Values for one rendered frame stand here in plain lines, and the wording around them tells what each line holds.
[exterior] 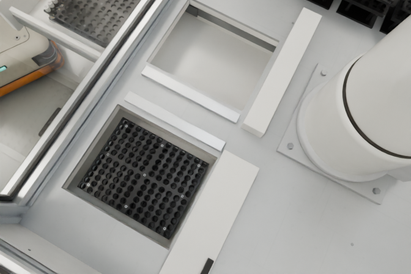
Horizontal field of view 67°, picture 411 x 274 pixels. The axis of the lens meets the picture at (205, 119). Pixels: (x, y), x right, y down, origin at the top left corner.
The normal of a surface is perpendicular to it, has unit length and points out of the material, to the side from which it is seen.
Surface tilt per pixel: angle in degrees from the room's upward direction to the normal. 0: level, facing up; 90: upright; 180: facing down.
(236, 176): 0
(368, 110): 90
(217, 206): 0
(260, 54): 0
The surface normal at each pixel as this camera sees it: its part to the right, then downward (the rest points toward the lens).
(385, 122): -0.69, 0.62
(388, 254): 0.05, -0.29
